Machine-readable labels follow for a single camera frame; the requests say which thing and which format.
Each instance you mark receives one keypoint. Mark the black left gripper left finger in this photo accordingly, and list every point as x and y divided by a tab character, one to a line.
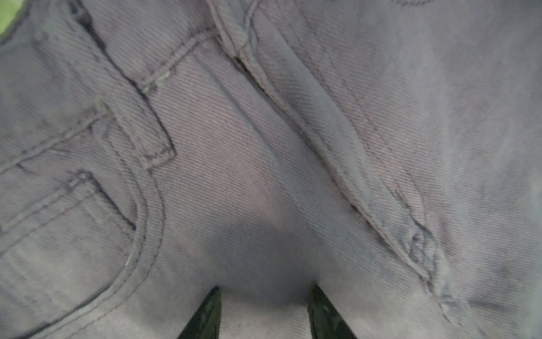
205	323

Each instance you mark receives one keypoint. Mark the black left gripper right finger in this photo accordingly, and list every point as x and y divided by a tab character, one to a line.
325	321

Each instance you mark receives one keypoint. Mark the purple trousers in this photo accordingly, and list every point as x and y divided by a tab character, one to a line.
387	151

